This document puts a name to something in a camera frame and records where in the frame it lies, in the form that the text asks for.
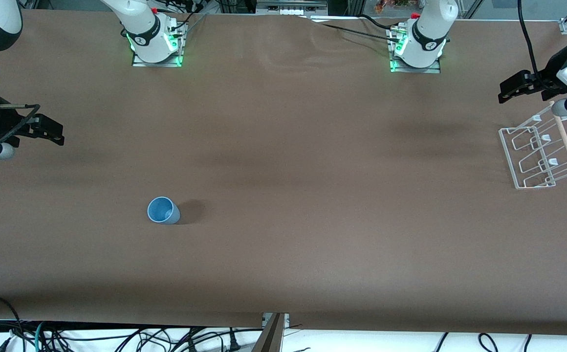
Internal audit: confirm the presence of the blue plastic cup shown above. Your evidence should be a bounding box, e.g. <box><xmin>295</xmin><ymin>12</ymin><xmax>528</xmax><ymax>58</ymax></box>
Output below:
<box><xmin>147</xmin><ymin>196</ymin><xmax>181</xmax><ymax>225</ymax></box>

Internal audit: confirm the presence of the orange brown background object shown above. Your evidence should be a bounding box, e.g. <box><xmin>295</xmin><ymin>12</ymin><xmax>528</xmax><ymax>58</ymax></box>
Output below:
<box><xmin>375</xmin><ymin>0</ymin><xmax>414</xmax><ymax>14</ymax></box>

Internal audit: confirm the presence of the brown table cloth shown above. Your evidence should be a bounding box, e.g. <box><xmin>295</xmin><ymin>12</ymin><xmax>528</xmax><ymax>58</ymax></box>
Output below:
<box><xmin>0</xmin><ymin>10</ymin><xmax>567</xmax><ymax>338</ymax></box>

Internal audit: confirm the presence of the white power strip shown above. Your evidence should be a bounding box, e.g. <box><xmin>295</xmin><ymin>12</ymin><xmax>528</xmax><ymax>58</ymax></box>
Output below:
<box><xmin>257</xmin><ymin>0</ymin><xmax>328</xmax><ymax>15</ymax></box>

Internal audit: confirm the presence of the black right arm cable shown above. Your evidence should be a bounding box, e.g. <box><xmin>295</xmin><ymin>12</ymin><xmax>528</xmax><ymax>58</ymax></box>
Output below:
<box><xmin>0</xmin><ymin>49</ymin><xmax>41</xmax><ymax>147</ymax></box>

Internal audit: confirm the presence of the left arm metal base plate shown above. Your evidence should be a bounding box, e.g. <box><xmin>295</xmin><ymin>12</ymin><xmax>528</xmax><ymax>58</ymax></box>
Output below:
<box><xmin>389</xmin><ymin>27</ymin><xmax>441</xmax><ymax>74</ymax></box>

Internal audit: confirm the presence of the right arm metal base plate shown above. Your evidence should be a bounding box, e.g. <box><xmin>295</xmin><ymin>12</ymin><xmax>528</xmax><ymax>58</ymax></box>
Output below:
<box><xmin>132</xmin><ymin>20</ymin><xmax>185</xmax><ymax>67</ymax></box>

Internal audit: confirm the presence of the black cable on table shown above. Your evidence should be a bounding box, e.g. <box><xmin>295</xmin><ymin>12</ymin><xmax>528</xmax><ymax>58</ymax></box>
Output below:
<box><xmin>308</xmin><ymin>14</ymin><xmax>396</xmax><ymax>40</ymax></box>

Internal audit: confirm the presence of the small metal bracket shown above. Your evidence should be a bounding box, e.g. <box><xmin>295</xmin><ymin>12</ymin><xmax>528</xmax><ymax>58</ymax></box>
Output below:
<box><xmin>262</xmin><ymin>313</ymin><xmax>290</xmax><ymax>329</ymax></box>

